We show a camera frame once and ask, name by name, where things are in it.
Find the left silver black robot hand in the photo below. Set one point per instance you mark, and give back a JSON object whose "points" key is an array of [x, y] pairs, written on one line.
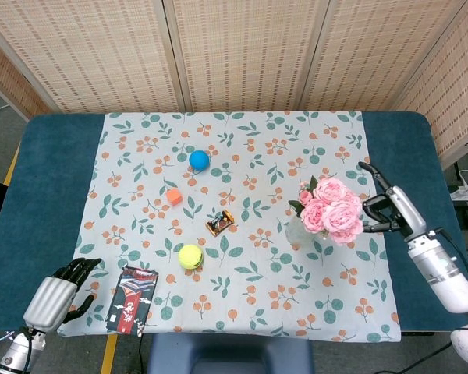
{"points": [[48, 296]]}

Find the floral leaf print tablecloth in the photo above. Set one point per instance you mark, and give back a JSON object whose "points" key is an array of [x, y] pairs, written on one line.
{"points": [[234, 280]]}

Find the blue table cover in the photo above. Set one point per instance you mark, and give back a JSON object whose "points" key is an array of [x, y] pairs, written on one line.
{"points": [[47, 218]]}

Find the pink rose bouquet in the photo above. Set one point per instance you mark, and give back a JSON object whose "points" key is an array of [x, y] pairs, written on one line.
{"points": [[331, 212]]}

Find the blue ball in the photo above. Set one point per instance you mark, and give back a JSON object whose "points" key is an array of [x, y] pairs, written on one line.
{"points": [[199, 160]]}

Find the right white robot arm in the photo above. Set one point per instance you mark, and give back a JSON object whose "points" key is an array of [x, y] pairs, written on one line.
{"points": [[446, 272]]}

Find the transparent glass vase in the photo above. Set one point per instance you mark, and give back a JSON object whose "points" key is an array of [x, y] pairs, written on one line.
{"points": [[298, 233]]}

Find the yellow tennis ball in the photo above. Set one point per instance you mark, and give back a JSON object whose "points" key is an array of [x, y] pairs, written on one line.
{"points": [[190, 256]]}

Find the orange cube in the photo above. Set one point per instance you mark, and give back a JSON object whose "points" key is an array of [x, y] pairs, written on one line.
{"points": [[174, 196]]}

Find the white power strip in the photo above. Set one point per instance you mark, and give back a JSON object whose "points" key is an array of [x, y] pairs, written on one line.
{"points": [[467, 191]]}

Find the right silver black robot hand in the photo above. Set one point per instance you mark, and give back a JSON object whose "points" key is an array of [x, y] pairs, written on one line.
{"points": [[403, 210]]}

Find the brown snack wrapper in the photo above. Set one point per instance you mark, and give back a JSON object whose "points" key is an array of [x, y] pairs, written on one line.
{"points": [[219, 223]]}

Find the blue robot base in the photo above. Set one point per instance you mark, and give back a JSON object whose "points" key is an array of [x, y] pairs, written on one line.
{"points": [[230, 354]]}

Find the woven bamboo folding screen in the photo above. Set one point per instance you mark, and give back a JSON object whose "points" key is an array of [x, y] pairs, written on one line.
{"points": [[234, 54]]}

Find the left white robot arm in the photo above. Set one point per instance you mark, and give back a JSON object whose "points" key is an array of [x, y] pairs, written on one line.
{"points": [[17, 352]]}

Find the black red printed packet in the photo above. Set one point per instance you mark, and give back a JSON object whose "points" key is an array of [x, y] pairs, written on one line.
{"points": [[132, 300]]}

